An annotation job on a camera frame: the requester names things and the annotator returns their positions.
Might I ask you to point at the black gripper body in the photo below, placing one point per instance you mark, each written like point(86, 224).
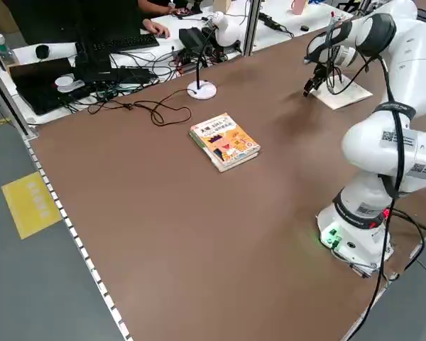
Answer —
point(321, 71)

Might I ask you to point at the white scribbled notebook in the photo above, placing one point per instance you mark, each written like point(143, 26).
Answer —
point(351, 94)

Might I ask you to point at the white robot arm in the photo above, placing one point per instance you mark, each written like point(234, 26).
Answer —
point(376, 152)

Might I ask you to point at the black tape roll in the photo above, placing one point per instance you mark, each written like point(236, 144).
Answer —
point(304, 28)

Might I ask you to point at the translucent blue pen cup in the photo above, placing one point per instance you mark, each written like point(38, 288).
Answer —
point(335, 22)

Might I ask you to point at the pink container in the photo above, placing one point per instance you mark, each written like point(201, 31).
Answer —
point(299, 6)

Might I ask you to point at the black power adapter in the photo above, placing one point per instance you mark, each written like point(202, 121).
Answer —
point(270, 21)

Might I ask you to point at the orange illustrated book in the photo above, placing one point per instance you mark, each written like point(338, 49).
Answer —
point(223, 136)

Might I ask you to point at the white desk lamp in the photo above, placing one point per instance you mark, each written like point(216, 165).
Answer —
point(225, 32)

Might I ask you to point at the white green-edged book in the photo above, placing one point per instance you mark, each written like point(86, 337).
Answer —
point(230, 164)

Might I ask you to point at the black finned power supply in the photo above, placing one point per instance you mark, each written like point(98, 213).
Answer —
point(191, 39)

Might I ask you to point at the person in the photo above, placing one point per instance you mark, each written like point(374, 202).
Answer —
point(152, 5)

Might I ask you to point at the black keyboard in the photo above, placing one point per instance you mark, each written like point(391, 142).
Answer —
point(128, 42)

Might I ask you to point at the white round dish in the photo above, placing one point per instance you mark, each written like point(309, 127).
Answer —
point(67, 84)

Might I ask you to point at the black monitor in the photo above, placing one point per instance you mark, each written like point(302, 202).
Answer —
point(74, 21)

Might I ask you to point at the small black round object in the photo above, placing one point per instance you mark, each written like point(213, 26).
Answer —
point(42, 51)

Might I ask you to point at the black laptop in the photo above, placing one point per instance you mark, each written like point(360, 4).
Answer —
point(35, 85)

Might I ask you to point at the yellow floor sticker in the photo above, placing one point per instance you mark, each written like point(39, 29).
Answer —
point(32, 206)

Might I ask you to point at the white plastic bottle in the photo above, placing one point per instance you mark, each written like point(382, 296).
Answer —
point(1, 49)

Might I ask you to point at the aluminium frame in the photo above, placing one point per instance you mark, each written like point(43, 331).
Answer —
point(250, 28)

